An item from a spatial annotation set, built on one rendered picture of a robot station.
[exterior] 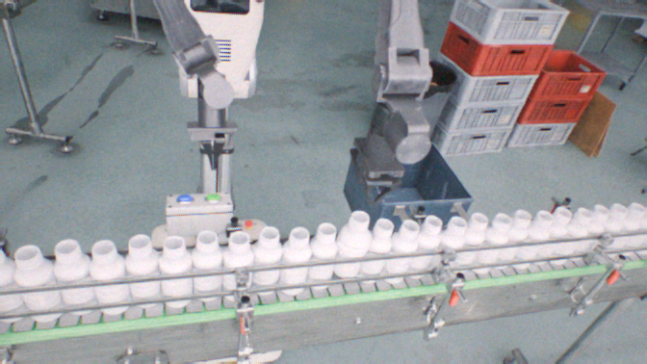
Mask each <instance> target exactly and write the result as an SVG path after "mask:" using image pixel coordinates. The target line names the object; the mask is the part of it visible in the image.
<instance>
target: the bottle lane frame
mask: <svg viewBox="0 0 647 364"><path fill-rule="evenodd" d="M629 260H630V259H629ZM624 263H625V266H624V267H623V268H622V270H623V271H624V273H625V274H626V275H627V276H628V277H629V278H630V280H629V281H627V282H625V279H624V278H623V277H622V276H621V275H620V276H618V277H617V278H616V279H615V281H614V282H613V283H612V284H611V285H608V284H607V282H605V284H604V285H603V286H602V287H601V288H600V289H599V290H598V292H597V293H596V294H595V295H594V296H593V297H592V301H593V302H592V304H593V303H599V302H606V301H614V300H621V299H632V298H639V297H644V296H645V295H646V294H647V259H645V260H641V259H640V258H639V260H637V261H631V260H630V261H629V262H624ZM574 265H575V264H574ZM606 265H607V264H603V265H599V264H598V263H597V265H595V266H587V265H586V266H585V267H577V266H576V265H575V268H570V269H566V268H565V267H564V266H563V265H562V266H563V267H564V269H561V270H555V269H554V268H553V267H552V266H550V267H552V268H553V269H552V270H551V271H544V273H543V272H541V270H540V269H539V270H540V272H539V273H529V272H528V273H527V274H517V273H516V272H515V273H516V274H515V275H511V276H504V275H503V276H502V277H492V276H491V275H490V274H489V276H490V277H489V278H484V279H479V278H478V277H477V279H476V280H467V281H466V280H465V279H464V278H463V280H464V282H465V285H464V287H463V289H462V293H463V295H464V297H465V298H466V300H467V303H465V304H462V303H461V301H460V299H459V298H458V301H457V302H456V304H455V305H454V306H450V305H449V306H448V308H447V310H446V312H445V313H444V315H443V317H442V320H443V321H444V323H443V326H446V325H459V324H466V323H471V322H479V321H486V320H493V319H500V318H505V317H512V316H520V315H527V314H532V313H539V312H546V311H553V309H560V308H566V307H572V306H575V305H576V304H575V303H574V302H573V301H572V300H571V295H569V294H570V293H571V291H572V290H573V289H574V288H576V287H579V285H578V283H579V282H580V280H581V279H582V278H583V277H588V279H587V280H586V281H585V283H584V284H583V285H582V289H583V291H584V292H585V293H587V292H588V291H589V290H590V288H591V287H592V286H593V285H594V284H595V283H596V281H597V280H598V279H599V278H600V276H601V275H602V273H603V272H605V271H606V270H607V269H606ZM420 283H421V285H420V286H416V287H409V286H408V285H407V283H406V282H405V284H406V287H405V288H399V289H394V288H393V286H392V285H391V283H390V286H391V289H390V290H382V291H379V290H378V289H377V287H376V286H375V288H376V290H375V291H373V292H365V293H364V292H362V290H361V288H360V287H359V290H360V292H359V293H356V294H348V293H347V292H346V290H345V288H344V295H343V296H340V297H331V296H330V294H329V292H328V290H327V297H326V298H321V299H314V297H313V294H312V292H311V299H305V300H297V299H296V297H295V295H294V300H293V301H288V302H280V301H279V299H278V297H276V303H271V304H262V303H261V300H260V299H258V305H254V316H253V317H252V318H251V319H252V326H251V328H250V330H251V336H250V340H248V342H249V345H250V346H251V347H252V352H251V353H250V355H252V354H257V353H264V352H272V351H284V350H290V349H297V348H305V347H312V346H318V345H324V344H331V343H339V342H345V341H351V340H358V339H365V338H373V337H378V336H385V335H392V334H399V333H406V332H412V330H419V329H425V328H427V327H428V326H429V324H428V322H427V315H425V314H426V312H427V309H428V308H429V307H432V305H430V303H431V301H432V299H433V296H439V295H441V298H440V300H439V302H438V304H435V308H434V309H435V311H438V309H439V307H440V305H441V303H442V301H443V300H444V298H445V295H446V294H447V292H448V291H447V289H446V284H447V283H442V284H438V283H437V282H435V284H433V285H423V283H422V282H421V281H420ZM239 330H240V319H239V320H238V319H236V318H235V308H227V309H225V308H224V305H223V302H222V303H221V309H220V310H211V311H207V310H206V307H205V304H203V309H202V311H201V312H194V313H187V312H186V308H185V306H184V307H183V312H182V314H177V315H167V311H166V309H164V313H163V316H160V317H151V318H146V317H145V311H143V313H142V317H141V318H140V319H134V320H125V314H124V312H123V315H122V318H121V320H120V321H117V322H109V323H105V322H104V315H102V314H101V317H100V321H99V323H98V324H91V325H82V318H81V317H80V319H79V321H78V325H76V326H70V325H67V326H60V319H59V320H58V321H57V323H56V325H55V327H50V328H43V329H37V322H36V323H35V325H34V327H33V329H32V330H25V331H18V332H14V331H13V325H12V327H11V329H10V331H9V332H8V333H0V349H4V348H6V349H7V350H8V352H9V354H10V356H11V358H9V359H8V360H7V361H13V362H14V364H116V361H117V360H119V358H120V357H121V356H122V355H124V354H127V355H129V356H132V354H133V353H136V352H139V353H144V352H152V351H161V352H163V353H166V354H167V358H168V364H190V363H197V362H204V361H211V360H218V359H224V358H230V357H237V356H238V346H239Z"/></svg>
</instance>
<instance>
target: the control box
mask: <svg viewBox="0 0 647 364"><path fill-rule="evenodd" d="M216 194H219V195H220V198H219V199H208V198H206V195H208V194H187V195H191V196H192V197H193V199H191V201H188V202H182V201H179V199H178V197H179V196H180V195H167V202H166V222H167V231H168V237H171V236H179V237H192V236H198V234H199V232H201V231H203V230H212V231H214V233H216V234H217V236H219V235H221V234H225V227H226V224H227V223H230V219H231V218H232V217H233V212H232V211H233V205H232V201H231V196H230V193H216Z"/></svg>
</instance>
